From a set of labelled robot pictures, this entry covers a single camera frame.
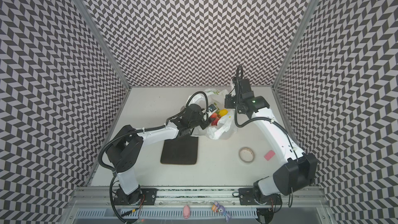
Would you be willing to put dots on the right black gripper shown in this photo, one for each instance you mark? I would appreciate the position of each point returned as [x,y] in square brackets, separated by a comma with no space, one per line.
[230,101]

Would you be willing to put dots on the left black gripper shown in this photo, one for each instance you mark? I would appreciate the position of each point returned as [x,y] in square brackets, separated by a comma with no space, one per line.
[204,127]

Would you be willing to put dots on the white plastic bag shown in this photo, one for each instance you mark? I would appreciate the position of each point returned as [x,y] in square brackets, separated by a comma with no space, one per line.
[220,124]

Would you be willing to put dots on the red fake strawberry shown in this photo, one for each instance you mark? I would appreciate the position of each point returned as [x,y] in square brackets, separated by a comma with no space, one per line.
[214,119]

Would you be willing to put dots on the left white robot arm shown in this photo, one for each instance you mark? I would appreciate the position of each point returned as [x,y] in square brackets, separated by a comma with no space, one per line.
[121,153]

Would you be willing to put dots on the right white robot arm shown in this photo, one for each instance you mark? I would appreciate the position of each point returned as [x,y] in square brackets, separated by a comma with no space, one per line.
[295,169]

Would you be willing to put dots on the yellow fake lemon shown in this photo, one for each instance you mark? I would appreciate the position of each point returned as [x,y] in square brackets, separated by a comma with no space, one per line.
[222,113]

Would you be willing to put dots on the black square mat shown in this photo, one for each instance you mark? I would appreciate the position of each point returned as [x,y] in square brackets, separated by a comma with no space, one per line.
[180,151]

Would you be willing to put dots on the beige masking tape roll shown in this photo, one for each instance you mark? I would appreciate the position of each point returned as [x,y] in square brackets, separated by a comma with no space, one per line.
[246,155]

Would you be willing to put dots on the pink eraser block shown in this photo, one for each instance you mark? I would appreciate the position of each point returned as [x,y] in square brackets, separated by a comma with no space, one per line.
[269,155]

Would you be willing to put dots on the purple toy figure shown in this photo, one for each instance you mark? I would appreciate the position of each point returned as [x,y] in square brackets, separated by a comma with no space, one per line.
[218,208]

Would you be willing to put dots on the pink toy figure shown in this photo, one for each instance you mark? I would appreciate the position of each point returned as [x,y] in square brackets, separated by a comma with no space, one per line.
[186,212]

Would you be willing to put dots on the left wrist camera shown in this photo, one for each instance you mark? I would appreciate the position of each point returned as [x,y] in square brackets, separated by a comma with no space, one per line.
[212,109]

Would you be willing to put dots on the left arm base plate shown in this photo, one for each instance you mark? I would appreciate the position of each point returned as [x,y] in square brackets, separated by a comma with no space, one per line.
[146,196]

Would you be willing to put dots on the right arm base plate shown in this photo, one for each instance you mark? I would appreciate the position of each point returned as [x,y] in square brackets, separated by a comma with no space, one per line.
[253,196]

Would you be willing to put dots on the aluminium front rail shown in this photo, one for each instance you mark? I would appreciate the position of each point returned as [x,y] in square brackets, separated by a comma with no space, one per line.
[232,196]

